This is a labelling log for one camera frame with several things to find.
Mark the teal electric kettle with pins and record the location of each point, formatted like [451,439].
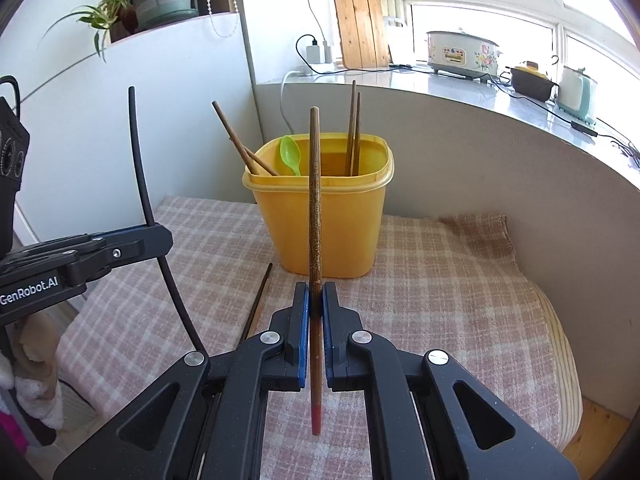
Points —
[575,95]

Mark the pink fabric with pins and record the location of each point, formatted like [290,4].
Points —
[10,432]

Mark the grey stone windowsill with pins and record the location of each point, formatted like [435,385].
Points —
[400,82]

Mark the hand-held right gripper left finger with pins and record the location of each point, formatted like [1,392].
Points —
[301,335]

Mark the white floral slow cooker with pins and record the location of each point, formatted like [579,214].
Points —
[460,55]

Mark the pair of chopsticks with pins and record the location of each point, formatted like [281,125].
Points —
[351,125]

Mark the green plastic spoon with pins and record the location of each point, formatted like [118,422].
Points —
[290,152]

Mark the beige striped cushion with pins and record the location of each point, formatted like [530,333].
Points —
[562,360]

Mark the dark brown flower pot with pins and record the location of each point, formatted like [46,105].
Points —
[127,19]

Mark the pink plaid cloth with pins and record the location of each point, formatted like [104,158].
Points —
[425,310]

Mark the dark pot yellow lid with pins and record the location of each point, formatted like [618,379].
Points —
[532,85]

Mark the white window frame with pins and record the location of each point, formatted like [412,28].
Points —
[555,15]

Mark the white plush fabric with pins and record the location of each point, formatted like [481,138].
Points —
[35,390]

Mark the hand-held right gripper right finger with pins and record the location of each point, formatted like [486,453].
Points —
[327,335]

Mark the white charger plug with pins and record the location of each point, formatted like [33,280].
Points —
[316,52]

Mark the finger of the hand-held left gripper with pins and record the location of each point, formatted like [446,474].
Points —
[130,245]

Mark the spider plant green pot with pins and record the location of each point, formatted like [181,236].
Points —
[165,2]

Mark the wooden plank board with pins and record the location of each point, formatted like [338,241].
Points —
[357,10]

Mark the yellow plastic utensil container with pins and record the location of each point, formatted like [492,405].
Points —
[345,230]

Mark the black power adapter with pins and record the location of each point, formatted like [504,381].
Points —
[582,126]

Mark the white power strip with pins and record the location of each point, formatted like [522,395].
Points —
[302,72]

